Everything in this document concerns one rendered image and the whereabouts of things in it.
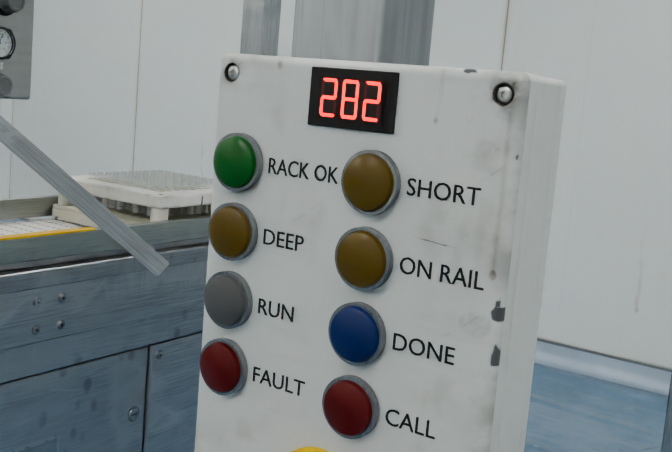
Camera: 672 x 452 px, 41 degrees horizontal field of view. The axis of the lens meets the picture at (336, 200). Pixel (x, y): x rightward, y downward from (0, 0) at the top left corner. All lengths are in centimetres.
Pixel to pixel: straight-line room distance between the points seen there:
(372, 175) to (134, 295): 97
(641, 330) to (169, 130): 291
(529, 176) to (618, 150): 371
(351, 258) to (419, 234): 3
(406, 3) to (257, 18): 146
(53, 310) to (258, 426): 80
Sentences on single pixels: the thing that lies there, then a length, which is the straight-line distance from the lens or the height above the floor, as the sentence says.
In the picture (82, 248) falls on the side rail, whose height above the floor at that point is 93.
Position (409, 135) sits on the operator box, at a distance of 41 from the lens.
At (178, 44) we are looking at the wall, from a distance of 545.
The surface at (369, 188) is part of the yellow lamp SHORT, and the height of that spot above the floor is 113.
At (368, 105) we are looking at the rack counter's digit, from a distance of 42.
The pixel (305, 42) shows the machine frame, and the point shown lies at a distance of 52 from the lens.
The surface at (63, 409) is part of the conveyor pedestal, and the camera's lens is 139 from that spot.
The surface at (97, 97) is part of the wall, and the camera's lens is 592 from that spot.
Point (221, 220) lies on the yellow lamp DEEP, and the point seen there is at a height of 110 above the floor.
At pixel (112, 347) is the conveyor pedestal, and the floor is 76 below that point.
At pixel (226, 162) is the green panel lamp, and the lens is 46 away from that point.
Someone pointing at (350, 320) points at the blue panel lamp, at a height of 106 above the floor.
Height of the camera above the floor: 117
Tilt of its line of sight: 7 degrees down
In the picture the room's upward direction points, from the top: 5 degrees clockwise
